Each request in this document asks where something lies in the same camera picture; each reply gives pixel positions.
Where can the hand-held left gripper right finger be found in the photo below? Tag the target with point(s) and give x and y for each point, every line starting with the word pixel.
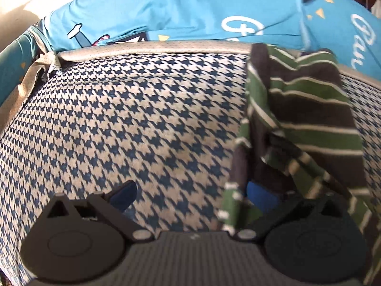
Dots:
pixel 262 198

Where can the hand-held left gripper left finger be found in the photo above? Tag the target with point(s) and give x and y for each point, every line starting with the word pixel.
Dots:
pixel 123 195

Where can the green brown striped t-shirt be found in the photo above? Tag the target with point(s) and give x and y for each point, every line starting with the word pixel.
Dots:
pixel 312 119

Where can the houndstooth bed mat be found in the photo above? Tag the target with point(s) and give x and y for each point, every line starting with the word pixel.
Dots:
pixel 134 116

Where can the blue pillow with script print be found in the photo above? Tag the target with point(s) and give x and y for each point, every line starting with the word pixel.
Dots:
pixel 342 26

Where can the blue pillow with star print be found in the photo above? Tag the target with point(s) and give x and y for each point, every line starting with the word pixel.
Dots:
pixel 166 9

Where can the brown wooden chair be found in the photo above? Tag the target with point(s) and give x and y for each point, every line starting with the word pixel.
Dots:
pixel 372 3

